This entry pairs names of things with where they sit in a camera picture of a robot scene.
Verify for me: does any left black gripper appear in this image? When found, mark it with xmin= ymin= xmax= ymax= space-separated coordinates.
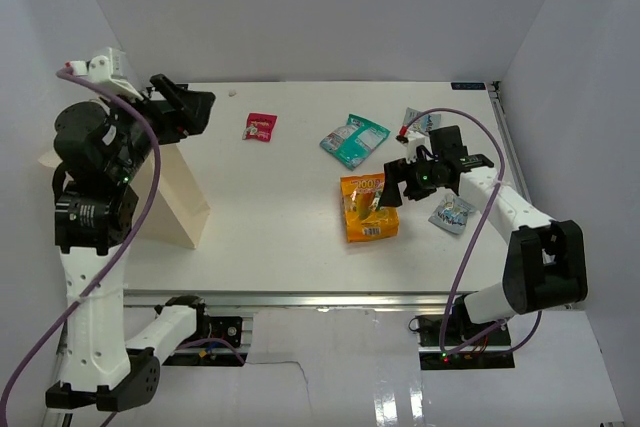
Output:
xmin=100 ymin=72 xmax=214 ymax=180

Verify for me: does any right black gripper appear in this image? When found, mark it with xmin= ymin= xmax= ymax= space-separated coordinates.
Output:
xmin=379 ymin=153 xmax=444 ymax=208

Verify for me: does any orange mango candy bag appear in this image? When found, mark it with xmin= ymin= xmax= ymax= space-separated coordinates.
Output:
xmin=340 ymin=173 xmax=399 ymax=243

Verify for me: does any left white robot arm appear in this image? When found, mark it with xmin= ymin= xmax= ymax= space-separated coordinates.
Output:
xmin=45 ymin=74 xmax=216 ymax=412

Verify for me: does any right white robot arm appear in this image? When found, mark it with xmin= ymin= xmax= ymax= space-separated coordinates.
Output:
xmin=379 ymin=126 xmax=588 ymax=346

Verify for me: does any beige paper bag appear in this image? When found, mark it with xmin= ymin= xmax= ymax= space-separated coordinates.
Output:
xmin=39 ymin=144 xmax=210 ymax=256

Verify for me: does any teal snack packet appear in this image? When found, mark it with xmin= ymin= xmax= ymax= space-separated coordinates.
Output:
xmin=319 ymin=114 xmax=390 ymax=171

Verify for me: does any grey snack packet far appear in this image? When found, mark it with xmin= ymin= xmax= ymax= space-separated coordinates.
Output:
xmin=403 ymin=108 xmax=441 ymax=135

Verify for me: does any grey snack packet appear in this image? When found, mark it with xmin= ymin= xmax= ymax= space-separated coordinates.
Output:
xmin=429 ymin=193 xmax=476 ymax=235
xmin=403 ymin=108 xmax=441 ymax=135

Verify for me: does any small pink snack packet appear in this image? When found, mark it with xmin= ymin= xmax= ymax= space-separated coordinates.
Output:
xmin=242 ymin=113 xmax=277 ymax=142

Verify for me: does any grey snack packet near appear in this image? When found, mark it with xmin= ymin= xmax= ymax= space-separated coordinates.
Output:
xmin=429 ymin=193 xmax=476 ymax=235

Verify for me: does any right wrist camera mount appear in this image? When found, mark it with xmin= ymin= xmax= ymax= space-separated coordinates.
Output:
xmin=396 ymin=128 xmax=432 ymax=164

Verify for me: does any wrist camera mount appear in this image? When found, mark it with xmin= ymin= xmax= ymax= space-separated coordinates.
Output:
xmin=396 ymin=128 xmax=432 ymax=164
xmin=65 ymin=47 xmax=143 ymax=100

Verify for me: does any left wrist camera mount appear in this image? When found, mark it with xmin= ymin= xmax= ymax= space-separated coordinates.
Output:
xmin=65 ymin=47 xmax=143 ymax=100

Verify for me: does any aluminium table rail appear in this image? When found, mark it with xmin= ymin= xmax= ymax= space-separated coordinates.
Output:
xmin=124 ymin=290 xmax=476 ymax=309

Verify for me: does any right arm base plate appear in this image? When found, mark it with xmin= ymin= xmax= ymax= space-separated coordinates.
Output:
xmin=408 ymin=311 xmax=516 ymax=371

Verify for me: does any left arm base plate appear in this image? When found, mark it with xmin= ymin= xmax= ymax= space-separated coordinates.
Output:
xmin=163 ymin=315 xmax=247 ymax=367

